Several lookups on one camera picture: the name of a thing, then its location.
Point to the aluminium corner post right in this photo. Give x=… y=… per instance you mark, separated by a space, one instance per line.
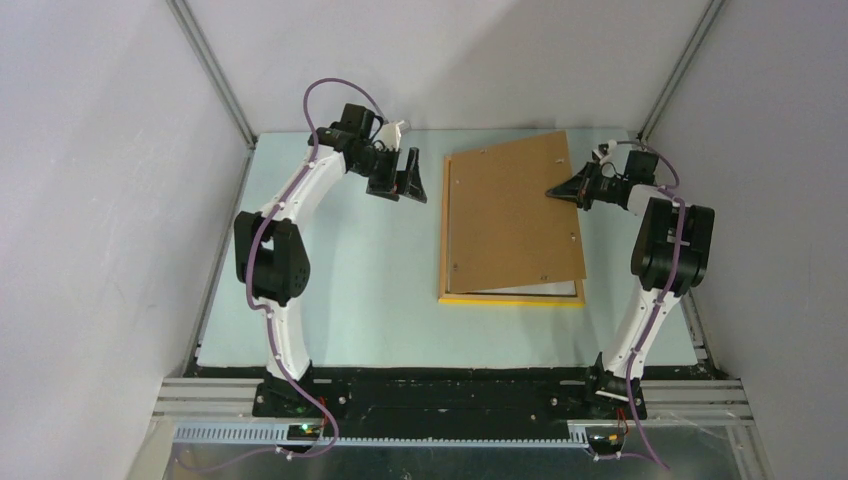
x=681 y=66

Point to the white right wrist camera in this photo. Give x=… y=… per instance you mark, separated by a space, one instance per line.
x=602 y=154

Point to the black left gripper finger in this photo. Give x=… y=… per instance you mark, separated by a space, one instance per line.
x=383 y=189
x=411 y=185

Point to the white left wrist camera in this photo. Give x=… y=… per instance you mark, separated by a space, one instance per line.
x=389 y=136

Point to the yellow wooden picture frame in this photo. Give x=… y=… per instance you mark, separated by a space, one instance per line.
x=576 y=300

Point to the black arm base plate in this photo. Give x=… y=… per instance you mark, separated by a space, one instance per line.
x=450 y=426

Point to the aluminium corner post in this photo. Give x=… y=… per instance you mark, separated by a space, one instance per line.
x=204 y=53
x=681 y=66

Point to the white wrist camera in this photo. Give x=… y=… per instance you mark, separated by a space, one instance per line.
x=389 y=136
x=602 y=154

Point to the brown cardboard backing board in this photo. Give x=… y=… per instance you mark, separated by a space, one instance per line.
x=504 y=231

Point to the aluminium front rail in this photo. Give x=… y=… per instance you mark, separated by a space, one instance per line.
x=362 y=402

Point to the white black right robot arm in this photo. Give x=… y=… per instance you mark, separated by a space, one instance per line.
x=669 y=258

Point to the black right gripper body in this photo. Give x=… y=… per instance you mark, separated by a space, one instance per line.
x=605 y=189

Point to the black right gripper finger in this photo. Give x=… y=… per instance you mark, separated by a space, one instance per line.
x=582 y=202
x=580 y=182

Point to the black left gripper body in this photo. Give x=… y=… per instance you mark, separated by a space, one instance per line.
x=379 y=164

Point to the grey slotted cable duct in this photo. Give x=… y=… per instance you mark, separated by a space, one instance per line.
x=284 y=434

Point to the mountain landscape photo print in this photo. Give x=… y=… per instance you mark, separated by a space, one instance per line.
x=561 y=289

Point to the aluminium corner post left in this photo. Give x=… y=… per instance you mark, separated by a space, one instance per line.
x=204 y=53

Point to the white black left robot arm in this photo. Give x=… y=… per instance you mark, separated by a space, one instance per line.
x=270 y=254

